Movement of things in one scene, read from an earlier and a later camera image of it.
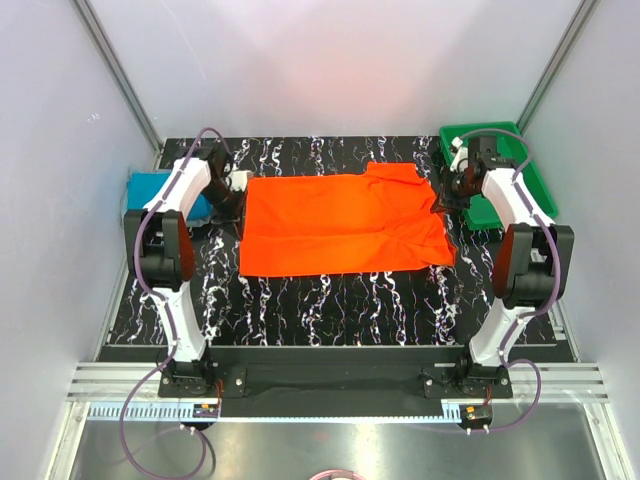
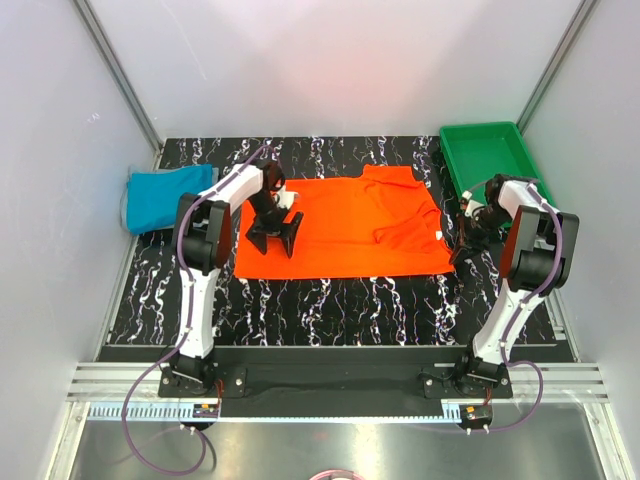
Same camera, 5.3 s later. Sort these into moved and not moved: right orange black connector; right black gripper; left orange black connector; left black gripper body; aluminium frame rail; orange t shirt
Moved: left black gripper body; right black gripper
Not moved: aluminium frame rail; left orange black connector; right orange black connector; orange t shirt
